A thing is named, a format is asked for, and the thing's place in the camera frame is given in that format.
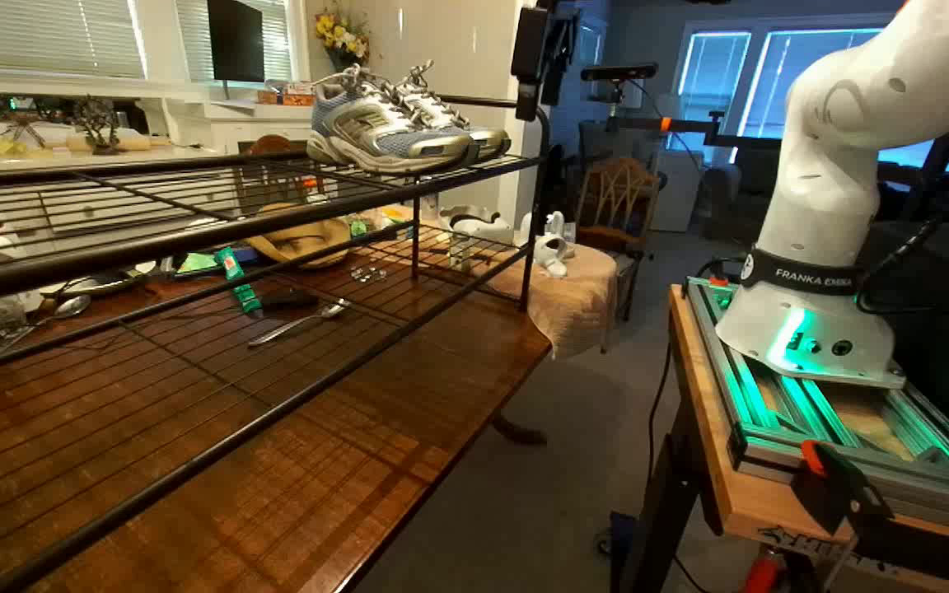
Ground small potted plant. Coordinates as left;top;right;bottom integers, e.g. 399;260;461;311
65;97;128;159

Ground wide bright window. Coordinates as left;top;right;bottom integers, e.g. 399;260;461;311
737;24;949;176

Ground black metal shoe rack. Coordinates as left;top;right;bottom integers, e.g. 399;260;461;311
0;97;558;593

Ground black orange clamp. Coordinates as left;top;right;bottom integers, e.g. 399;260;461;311
786;437;897;542

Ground small black object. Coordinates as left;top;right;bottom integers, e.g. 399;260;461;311
256;284;327;317

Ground black stereo camera bar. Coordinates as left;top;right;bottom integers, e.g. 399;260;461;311
578;59;663;85

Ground silver metal spoon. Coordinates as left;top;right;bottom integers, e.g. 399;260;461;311
245;298;356;354

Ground white figurine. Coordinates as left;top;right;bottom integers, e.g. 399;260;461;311
519;209;578;280

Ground black monitor screen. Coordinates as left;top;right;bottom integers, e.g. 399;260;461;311
204;0;271;85

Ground green tube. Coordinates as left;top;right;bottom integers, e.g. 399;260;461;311
210;243;268;318

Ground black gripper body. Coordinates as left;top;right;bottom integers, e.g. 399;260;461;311
506;0;582;88

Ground narrow bright window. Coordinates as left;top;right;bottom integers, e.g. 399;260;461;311
674;27;754;126

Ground aluminium base frame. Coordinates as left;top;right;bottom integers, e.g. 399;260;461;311
682;270;949;534

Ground yellow flower bouquet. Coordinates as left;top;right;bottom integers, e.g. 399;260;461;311
312;8;377;74

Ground grey blue sneaker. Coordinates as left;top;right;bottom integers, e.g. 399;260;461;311
388;59;513;165
307;64;479;180

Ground wooden bowl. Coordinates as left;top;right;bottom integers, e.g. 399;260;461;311
245;211;363;274

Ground carved wooden chair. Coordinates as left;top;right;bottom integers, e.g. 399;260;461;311
569;150;665;330

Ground wooden workbench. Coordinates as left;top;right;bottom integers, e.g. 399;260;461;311
612;280;949;593

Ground beige cloth covered table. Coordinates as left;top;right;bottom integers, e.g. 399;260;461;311
429;217;640;365

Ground white window blinds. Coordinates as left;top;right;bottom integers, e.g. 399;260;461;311
0;0;150;83

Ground black cable bundle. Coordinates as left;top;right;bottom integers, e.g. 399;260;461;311
852;64;949;317

